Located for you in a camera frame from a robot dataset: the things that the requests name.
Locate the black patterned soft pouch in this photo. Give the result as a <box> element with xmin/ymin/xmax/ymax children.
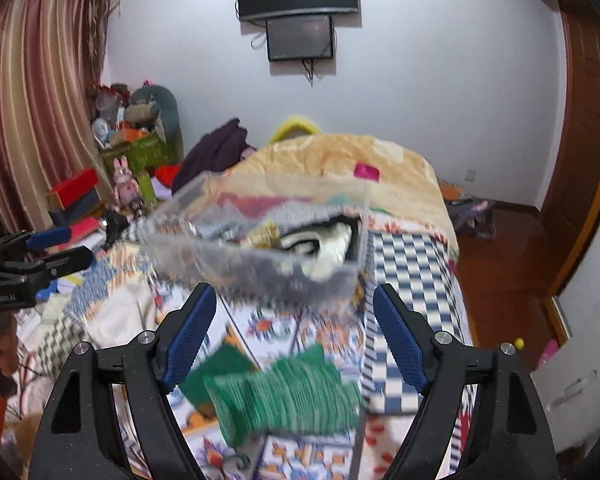
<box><xmin>233</xmin><ymin>214</ymin><xmax>363</xmax><ymax>288</ymax></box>

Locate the person's hand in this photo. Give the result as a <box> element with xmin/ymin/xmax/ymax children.
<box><xmin>0</xmin><ymin>313</ymin><xmax>19</xmax><ymax>377</ymax></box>

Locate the red flat box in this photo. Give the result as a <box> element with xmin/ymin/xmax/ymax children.
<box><xmin>45</xmin><ymin>168</ymin><xmax>99</xmax><ymax>210</ymax></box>

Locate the colourful patterned bed sheet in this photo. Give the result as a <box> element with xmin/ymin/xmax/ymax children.
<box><xmin>1</xmin><ymin>236</ymin><xmax>417</xmax><ymax>479</ymax></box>

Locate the blue white checkered cloth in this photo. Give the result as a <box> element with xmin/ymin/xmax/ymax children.
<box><xmin>361</xmin><ymin>231</ymin><xmax>472</xmax><ymax>415</ymax></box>

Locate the pink bunny plush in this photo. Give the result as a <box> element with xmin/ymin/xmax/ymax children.
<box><xmin>112</xmin><ymin>155</ymin><xmax>144</xmax><ymax>217</ymax></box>

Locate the green knitted cloth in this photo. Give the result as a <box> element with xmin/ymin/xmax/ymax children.
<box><xmin>178</xmin><ymin>344</ymin><xmax>362</xmax><ymax>448</ymax></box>

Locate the green gift box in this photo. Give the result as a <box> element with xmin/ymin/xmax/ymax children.
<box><xmin>102</xmin><ymin>133</ymin><xmax>176</xmax><ymax>177</ymax></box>

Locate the grey bag on floor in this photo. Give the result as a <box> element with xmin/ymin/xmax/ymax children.
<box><xmin>445</xmin><ymin>198</ymin><xmax>496</xmax><ymax>240</ymax></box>

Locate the pink slipper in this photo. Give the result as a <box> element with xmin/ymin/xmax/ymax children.
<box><xmin>536</xmin><ymin>339</ymin><xmax>560</xmax><ymax>367</ymax></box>

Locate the clear plastic storage box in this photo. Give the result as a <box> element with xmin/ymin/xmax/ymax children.
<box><xmin>138</xmin><ymin>172</ymin><xmax>370</xmax><ymax>313</ymax></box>

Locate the orange fleece blanket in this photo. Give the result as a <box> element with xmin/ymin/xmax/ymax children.
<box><xmin>222</xmin><ymin>133</ymin><xmax>460</xmax><ymax>262</ymax></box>

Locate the grey green plush toy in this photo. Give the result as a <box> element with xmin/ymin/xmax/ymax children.
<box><xmin>128</xmin><ymin>84</ymin><xmax>183</xmax><ymax>160</ymax></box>

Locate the dark purple clothing heap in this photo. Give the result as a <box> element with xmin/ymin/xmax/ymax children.
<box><xmin>171</xmin><ymin>118</ymin><xmax>253</xmax><ymax>193</ymax></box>

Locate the pink striped curtain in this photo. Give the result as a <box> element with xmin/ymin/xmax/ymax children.
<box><xmin>0</xmin><ymin>0</ymin><xmax>112</xmax><ymax>231</ymax></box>

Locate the brown wooden door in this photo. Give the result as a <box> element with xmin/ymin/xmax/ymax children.
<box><xmin>541</xmin><ymin>0</ymin><xmax>600</xmax><ymax>296</ymax></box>

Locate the wall power socket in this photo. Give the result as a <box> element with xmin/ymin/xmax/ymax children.
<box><xmin>465</xmin><ymin>169</ymin><xmax>477</xmax><ymax>183</ymax></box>

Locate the yellow foam ring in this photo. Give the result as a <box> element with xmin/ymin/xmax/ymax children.
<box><xmin>268</xmin><ymin>115</ymin><xmax>324</xmax><ymax>146</ymax></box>

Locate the small black wall monitor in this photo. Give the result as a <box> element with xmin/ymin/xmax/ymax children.
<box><xmin>265</xmin><ymin>14</ymin><xmax>334</xmax><ymax>63</ymax></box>

